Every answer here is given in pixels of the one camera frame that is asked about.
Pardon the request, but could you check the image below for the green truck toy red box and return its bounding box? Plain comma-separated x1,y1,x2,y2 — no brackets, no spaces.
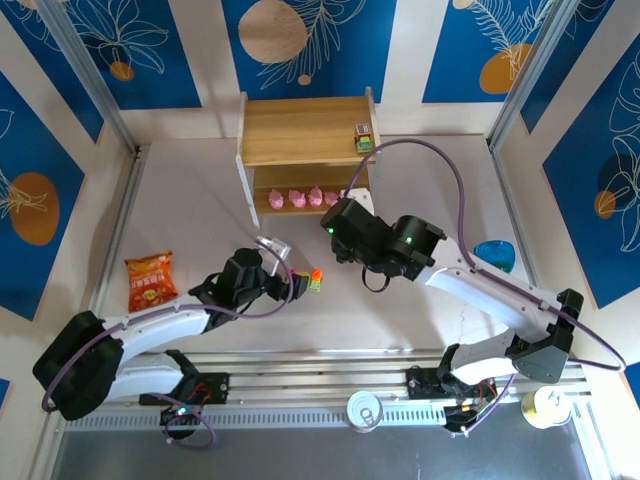
353,122,375,152

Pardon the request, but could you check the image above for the wooden two-tier shelf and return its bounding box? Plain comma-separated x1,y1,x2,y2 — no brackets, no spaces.
234,88,384,251

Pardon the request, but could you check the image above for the orange snack bag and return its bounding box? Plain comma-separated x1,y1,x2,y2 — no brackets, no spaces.
123,250,179,314

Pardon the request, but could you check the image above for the silver tin can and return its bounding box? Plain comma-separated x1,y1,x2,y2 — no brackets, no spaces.
346,389,385,431

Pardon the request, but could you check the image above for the yellow white tape roll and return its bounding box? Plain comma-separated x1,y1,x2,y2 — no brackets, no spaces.
519,385,572,430

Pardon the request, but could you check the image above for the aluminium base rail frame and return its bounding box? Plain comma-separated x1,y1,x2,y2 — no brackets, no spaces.
52,348,594,434

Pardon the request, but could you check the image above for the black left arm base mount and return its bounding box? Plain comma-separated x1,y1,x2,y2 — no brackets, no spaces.
159,372,231,441

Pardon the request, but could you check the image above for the grey slotted cable duct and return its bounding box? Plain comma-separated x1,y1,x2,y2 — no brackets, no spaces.
64,407,451,432

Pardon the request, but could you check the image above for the aluminium side rail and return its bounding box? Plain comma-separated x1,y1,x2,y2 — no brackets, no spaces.
72,142,151,366
489,139,569,351

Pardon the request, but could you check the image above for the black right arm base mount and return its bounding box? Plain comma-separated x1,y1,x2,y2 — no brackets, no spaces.
405,364,499,439

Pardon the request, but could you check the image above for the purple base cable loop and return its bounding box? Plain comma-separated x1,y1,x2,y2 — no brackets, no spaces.
164,409,221,450

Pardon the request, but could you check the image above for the aluminium upright post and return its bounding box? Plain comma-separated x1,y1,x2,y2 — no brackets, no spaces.
37,0,146,156
487,0,576,151

